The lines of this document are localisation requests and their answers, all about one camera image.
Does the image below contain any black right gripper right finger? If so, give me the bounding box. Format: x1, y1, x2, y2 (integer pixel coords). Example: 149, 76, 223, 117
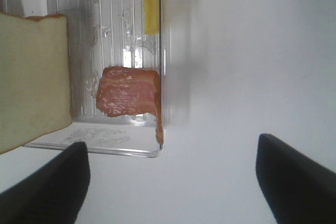
256, 134, 335, 223

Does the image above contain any yellow cheese slice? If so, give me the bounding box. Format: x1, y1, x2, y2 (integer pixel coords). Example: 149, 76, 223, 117
144, 0, 160, 35

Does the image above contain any upright bread slice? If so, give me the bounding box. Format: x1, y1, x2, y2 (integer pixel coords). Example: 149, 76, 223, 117
1, 13, 72, 153

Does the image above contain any clear plastic right tray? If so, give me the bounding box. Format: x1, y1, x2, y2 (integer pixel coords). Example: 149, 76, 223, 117
1, 0, 165, 157

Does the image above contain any pink bacon strip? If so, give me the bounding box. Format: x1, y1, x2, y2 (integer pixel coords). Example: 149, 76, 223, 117
96, 66, 164, 144

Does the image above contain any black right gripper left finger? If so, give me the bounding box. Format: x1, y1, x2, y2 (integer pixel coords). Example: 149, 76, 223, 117
1, 142, 90, 223

